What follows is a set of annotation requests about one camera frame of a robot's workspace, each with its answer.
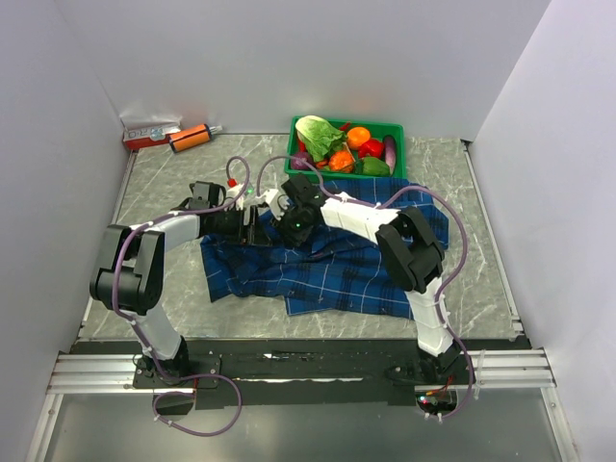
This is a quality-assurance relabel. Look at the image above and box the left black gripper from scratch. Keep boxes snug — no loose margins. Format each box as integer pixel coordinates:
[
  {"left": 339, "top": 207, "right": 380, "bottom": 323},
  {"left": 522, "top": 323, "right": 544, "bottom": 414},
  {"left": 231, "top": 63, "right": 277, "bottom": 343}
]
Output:
[{"left": 210, "top": 205, "right": 271, "bottom": 246}]

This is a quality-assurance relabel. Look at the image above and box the blue plaid shirt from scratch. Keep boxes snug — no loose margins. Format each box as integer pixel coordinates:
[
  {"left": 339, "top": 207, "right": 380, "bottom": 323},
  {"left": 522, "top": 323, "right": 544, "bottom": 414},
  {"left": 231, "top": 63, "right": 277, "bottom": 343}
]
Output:
[{"left": 199, "top": 177, "right": 451, "bottom": 320}]

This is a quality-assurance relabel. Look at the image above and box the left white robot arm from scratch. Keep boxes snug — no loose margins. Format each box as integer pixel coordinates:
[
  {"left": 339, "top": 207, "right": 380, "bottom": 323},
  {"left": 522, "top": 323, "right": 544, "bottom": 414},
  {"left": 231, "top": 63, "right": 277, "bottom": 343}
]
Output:
[{"left": 90, "top": 182, "right": 258, "bottom": 387}]

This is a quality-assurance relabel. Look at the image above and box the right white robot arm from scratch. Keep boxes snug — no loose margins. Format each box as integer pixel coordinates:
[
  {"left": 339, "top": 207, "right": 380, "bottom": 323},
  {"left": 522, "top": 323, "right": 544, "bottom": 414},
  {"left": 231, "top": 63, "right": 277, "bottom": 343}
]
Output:
[{"left": 267, "top": 174, "right": 464, "bottom": 384}]

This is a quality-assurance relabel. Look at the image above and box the red onion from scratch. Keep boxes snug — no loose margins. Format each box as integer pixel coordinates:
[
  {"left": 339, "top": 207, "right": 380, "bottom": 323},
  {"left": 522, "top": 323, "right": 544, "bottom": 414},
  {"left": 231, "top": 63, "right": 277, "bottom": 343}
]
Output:
[{"left": 290, "top": 151, "right": 315, "bottom": 170}]

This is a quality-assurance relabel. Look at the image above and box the orange pumpkin toy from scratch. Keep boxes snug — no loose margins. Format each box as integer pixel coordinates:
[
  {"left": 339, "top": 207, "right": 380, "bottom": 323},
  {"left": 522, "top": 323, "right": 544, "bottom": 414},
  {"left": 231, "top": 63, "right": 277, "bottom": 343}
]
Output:
[{"left": 328, "top": 150, "right": 355, "bottom": 173}]

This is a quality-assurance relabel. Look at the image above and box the napa cabbage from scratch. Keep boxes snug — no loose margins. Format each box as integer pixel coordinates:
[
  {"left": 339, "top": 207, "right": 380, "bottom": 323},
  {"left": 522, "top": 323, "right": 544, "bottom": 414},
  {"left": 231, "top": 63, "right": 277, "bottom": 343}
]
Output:
[{"left": 295, "top": 115, "right": 347, "bottom": 163}]

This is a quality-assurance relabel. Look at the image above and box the green pepper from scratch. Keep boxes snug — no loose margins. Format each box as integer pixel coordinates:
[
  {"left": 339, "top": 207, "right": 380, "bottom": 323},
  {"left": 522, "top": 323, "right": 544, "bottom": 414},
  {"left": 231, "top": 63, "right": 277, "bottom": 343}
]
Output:
[{"left": 361, "top": 156, "right": 391, "bottom": 177}]

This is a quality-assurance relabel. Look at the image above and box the orange fruit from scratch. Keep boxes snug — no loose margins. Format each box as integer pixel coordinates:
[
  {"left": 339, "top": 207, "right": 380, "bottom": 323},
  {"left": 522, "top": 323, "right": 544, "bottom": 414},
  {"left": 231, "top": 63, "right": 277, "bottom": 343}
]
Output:
[{"left": 346, "top": 126, "right": 372, "bottom": 151}]

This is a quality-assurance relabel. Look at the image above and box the orange cylinder bottle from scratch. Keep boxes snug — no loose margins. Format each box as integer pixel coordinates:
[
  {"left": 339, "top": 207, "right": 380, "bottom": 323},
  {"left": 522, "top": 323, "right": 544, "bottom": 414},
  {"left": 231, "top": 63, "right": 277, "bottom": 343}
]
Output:
[{"left": 168, "top": 124, "right": 222, "bottom": 153}]

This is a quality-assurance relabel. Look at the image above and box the red bell pepper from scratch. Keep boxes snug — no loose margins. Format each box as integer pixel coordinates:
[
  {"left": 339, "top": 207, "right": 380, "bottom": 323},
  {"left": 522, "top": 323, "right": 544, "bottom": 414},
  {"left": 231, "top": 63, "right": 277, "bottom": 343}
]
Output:
[{"left": 358, "top": 139, "right": 385, "bottom": 159}]

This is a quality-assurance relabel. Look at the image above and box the purple eggplant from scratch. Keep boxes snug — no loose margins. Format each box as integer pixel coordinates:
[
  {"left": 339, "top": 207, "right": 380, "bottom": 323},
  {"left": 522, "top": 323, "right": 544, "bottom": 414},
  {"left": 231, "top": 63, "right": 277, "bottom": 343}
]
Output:
[{"left": 382, "top": 135, "right": 398, "bottom": 174}]

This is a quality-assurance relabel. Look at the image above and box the green plastic crate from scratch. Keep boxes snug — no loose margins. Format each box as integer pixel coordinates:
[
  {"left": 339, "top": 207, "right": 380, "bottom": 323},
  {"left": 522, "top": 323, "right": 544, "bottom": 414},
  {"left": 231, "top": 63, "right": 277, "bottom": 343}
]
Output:
[{"left": 285, "top": 116, "right": 407, "bottom": 180}]

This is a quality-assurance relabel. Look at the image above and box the red white carton box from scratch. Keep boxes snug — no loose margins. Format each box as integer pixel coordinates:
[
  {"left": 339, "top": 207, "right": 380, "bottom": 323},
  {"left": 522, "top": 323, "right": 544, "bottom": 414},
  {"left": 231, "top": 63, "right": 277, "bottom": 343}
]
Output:
[{"left": 122, "top": 115, "right": 182, "bottom": 151}]

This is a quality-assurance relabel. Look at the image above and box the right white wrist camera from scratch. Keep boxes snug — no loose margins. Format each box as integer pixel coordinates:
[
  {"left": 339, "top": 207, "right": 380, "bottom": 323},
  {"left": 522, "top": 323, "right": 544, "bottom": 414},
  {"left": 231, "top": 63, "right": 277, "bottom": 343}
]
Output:
[{"left": 257, "top": 189, "right": 290, "bottom": 220}]

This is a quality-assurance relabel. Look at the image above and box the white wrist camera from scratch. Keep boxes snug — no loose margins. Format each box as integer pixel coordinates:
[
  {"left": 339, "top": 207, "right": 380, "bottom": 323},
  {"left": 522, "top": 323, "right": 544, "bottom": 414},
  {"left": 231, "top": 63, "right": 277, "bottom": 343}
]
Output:
[
  {"left": 257, "top": 189, "right": 290, "bottom": 220},
  {"left": 224, "top": 178, "right": 253, "bottom": 210}
]

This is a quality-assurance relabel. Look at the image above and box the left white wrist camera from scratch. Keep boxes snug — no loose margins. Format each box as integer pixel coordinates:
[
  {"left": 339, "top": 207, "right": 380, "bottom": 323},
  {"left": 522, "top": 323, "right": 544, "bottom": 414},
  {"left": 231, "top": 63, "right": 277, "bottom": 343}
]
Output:
[{"left": 224, "top": 178, "right": 253, "bottom": 210}]

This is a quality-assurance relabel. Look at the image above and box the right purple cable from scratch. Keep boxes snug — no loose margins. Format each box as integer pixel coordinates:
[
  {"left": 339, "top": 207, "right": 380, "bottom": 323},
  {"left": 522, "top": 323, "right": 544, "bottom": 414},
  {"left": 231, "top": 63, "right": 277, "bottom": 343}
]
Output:
[{"left": 254, "top": 154, "right": 471, "bottom": 421}]

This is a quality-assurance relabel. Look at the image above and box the purple cable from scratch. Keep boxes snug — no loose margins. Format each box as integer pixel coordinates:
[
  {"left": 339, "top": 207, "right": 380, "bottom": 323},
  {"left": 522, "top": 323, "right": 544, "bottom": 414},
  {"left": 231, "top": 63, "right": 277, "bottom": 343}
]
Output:
[
  {"left": 110, "top": 156, "right": 251, "bottom": 438},
  {"left": 254, "top": 154, "right": 471, "bottom": 421}
]

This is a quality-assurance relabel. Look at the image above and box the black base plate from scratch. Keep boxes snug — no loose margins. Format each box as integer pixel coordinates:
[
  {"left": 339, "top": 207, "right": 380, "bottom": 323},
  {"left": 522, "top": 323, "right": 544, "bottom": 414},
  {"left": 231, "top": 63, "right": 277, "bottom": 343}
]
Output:
[{"left": 71, "top": 339, "right": 530, "bottom": 413}]

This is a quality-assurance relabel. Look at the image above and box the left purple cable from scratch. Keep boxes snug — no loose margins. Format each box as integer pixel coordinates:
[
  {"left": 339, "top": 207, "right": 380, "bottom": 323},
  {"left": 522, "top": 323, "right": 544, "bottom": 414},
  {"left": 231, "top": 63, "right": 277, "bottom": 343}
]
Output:
[{"left": 110, "top": 156, "right": 251, "bottom": 438}]

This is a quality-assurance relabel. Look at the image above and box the aluminium rail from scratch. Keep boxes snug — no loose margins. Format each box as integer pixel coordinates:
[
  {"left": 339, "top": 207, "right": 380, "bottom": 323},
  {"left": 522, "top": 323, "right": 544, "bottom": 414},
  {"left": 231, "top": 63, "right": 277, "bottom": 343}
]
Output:
[{"left": 46, "top": 350, "right": 556, "bottom": 395}]

